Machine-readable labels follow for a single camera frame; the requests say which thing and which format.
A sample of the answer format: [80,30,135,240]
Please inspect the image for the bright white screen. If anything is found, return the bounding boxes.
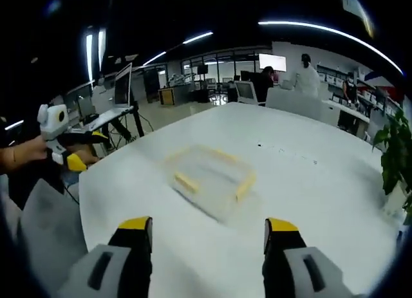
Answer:
[258,53,287,72]

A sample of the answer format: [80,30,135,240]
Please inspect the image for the shelves with storage bins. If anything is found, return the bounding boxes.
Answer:
[317,64,400,118]

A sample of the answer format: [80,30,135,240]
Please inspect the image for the wood edged cabinet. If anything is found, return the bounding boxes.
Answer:
[158,87,176,106]

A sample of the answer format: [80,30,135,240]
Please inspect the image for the short ceiling light strip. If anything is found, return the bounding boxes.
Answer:
[143,51,167,66]
[183,30,214,44]

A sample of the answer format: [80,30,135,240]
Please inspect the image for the silver open laptop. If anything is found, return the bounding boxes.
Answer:
[84,62,135,131]

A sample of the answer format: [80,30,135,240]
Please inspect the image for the white frame mesh chair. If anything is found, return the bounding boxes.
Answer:
[234,80,259,106]

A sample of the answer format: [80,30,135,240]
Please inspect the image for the clear container with yellow buckles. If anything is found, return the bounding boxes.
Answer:
[163,144,258,223]

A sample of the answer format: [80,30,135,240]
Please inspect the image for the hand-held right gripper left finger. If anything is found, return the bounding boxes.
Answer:
[57,216,154,298]

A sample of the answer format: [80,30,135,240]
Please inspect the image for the black cable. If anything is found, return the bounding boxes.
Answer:
[63,181,80,205]

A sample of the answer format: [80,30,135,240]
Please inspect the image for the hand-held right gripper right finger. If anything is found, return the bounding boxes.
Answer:
[262,217,366,298]

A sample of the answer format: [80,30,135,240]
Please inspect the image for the grey chair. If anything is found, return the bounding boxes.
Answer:
[17,177,89,270]

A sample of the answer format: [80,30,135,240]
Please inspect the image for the potted green plant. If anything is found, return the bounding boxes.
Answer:
[372,108,412,227]

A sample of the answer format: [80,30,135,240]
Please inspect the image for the white counter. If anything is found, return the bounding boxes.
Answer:
[321,98,371,136]

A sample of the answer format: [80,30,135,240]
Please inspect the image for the long ceiling light strip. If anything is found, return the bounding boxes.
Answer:
[258,20,404,75]

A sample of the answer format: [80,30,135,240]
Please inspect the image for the person's left hand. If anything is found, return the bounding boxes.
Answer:
[14,138,49,171]

